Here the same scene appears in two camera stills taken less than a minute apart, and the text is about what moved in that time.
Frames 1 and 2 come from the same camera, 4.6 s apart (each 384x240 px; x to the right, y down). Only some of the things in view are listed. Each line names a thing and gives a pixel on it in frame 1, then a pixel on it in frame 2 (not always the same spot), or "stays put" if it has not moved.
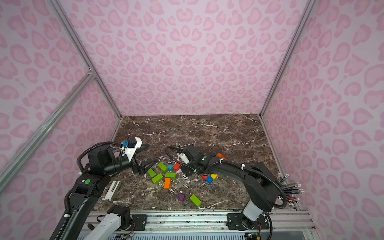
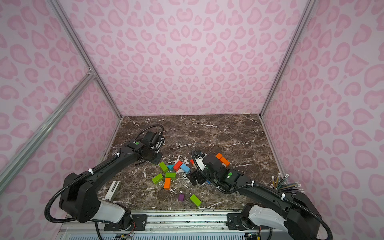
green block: [163, 166] stays put
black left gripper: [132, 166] → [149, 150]
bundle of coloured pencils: [292, 190] stays put
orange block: [167, 183] stays put
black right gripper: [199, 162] → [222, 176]
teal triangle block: [170, 167] stays put
